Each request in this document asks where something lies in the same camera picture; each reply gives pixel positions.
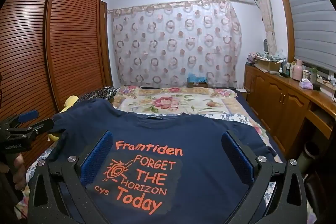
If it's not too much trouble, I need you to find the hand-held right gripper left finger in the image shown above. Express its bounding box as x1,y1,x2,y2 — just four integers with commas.
28,130,114,224

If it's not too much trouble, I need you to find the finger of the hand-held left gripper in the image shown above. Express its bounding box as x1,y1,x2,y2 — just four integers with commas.
5,111,39,128
25,118,55,136

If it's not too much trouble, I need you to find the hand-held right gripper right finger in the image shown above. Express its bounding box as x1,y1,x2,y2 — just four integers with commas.
221,130,309,224

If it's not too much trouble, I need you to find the navy printed t-shirt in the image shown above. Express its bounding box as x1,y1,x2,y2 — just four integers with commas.
47,98,277,224

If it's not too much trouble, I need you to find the person's left hand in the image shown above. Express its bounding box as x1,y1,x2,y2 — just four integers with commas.
11,153,27,194

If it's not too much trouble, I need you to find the yellow plush toy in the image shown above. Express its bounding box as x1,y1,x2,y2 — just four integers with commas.
48,95,80,142

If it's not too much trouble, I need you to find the blue floral bed sheet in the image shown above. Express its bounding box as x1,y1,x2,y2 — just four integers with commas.
16,112,280,224

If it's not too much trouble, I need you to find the dark medallion patterned pillow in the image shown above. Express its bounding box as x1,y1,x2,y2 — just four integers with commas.
78,86,118,109

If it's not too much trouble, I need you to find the brown louvered wardrobe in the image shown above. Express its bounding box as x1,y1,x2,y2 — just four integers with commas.
0,0,114,170

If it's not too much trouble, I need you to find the dark trash bin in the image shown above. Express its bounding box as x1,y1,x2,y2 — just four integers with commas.
299,141,320,175

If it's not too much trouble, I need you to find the long wooden cabinet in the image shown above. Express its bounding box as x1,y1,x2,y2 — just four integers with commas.
244,63,336,152

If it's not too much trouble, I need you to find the floral blanket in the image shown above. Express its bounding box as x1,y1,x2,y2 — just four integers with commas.
115,85,267,147

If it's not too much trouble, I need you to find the cardboard box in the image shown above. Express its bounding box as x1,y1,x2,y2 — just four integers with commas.
255,59,280,72

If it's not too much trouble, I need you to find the purple tissue box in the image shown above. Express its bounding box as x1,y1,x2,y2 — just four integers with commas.
299,78,314,90

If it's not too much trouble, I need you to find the pink thermos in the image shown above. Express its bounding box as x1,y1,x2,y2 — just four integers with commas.
292,59,304,82

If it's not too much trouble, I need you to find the circle patterned sheer curtain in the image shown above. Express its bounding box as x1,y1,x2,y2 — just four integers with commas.
112,0,243,88

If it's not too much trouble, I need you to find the floral drape curtain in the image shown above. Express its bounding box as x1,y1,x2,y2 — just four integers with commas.
250,0,278,56

